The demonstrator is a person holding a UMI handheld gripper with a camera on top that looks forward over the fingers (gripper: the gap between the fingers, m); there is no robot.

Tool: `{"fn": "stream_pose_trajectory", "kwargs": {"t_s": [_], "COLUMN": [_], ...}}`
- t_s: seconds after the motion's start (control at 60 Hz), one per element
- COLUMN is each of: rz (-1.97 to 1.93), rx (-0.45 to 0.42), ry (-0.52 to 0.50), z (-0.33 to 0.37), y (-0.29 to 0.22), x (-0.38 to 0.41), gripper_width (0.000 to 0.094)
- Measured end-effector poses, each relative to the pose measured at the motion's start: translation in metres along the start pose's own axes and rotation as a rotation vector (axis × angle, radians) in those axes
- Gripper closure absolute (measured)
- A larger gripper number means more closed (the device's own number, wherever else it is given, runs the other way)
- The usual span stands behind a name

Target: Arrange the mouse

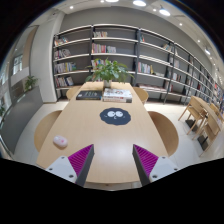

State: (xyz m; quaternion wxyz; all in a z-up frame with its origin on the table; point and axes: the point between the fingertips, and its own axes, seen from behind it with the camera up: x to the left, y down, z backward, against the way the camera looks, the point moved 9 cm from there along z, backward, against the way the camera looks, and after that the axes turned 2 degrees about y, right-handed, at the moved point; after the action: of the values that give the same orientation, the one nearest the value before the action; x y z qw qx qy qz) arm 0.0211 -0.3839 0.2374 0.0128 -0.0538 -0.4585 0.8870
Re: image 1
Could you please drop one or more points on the light wooden chair left near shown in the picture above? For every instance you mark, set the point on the light wooden chair left near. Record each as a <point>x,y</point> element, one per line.
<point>44,127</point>

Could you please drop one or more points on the light wooden chair right far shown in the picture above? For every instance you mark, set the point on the light wooden chair right far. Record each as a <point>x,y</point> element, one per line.
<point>142,94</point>

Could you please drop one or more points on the light wooden chair right near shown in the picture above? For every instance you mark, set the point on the light wooden chair right near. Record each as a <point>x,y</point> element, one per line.
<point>167,131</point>

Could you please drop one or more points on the light wooden chair left far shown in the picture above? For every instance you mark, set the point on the light wooden chair left far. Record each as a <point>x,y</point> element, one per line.
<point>71,92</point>

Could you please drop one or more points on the green potted plant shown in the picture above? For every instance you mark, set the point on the green potted plant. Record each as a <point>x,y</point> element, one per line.
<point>108,71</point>

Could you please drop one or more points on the light wooden chair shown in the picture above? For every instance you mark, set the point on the light wooden chair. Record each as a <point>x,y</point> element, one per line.
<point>167,131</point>
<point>44,127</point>
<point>71,92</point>
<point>142,94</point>

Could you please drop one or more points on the stack of white books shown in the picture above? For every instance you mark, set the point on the stack of white books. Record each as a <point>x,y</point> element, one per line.
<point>117,95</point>

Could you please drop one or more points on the large grey bookshelf with books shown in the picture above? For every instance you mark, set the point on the large grey bookshelf with books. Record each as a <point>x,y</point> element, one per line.
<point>165,69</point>

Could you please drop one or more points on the wooden side table right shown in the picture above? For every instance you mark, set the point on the wooden side table right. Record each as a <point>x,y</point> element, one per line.
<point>209,111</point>

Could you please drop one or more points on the small green plant left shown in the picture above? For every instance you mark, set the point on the small green plant left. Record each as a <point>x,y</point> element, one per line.
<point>30,83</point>

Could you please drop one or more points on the white pink computer mouse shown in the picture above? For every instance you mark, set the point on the white pink computer mouse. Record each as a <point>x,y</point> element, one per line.
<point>60,141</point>

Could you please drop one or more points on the black book on table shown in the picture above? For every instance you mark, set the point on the black book on table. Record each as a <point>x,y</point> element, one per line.
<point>89,95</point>

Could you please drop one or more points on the dark round cartoon mouse pad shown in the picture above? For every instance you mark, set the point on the dark round cartoon mouse pad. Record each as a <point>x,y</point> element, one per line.
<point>115,116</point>

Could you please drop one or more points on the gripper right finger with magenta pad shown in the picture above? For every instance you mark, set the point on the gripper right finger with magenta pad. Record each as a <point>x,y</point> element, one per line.
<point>151,167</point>

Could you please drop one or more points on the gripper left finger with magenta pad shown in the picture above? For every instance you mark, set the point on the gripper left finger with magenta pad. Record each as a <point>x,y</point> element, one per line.
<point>75,167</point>

